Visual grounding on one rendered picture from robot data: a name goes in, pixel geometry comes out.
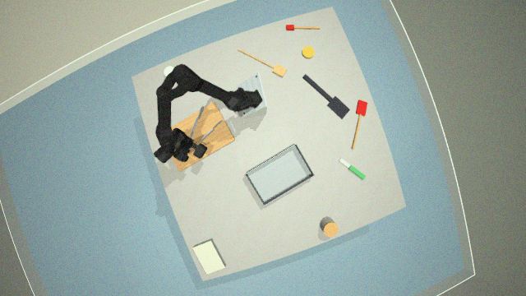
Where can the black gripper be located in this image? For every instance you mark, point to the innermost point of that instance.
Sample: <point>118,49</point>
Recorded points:
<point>199,150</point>

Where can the yellow round disc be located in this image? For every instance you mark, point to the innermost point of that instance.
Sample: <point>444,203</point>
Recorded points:
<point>308,52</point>

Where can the orange flat board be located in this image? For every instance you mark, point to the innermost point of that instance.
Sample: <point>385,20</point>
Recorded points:
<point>221,136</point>

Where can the red spatula with wooden handle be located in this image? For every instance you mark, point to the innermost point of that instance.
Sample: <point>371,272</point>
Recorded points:
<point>361,110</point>

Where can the white cylindrical jar with orange lid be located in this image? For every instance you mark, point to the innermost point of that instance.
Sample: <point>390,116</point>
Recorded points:
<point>329,227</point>

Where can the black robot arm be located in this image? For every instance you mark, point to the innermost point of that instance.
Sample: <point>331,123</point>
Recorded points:
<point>188,80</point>

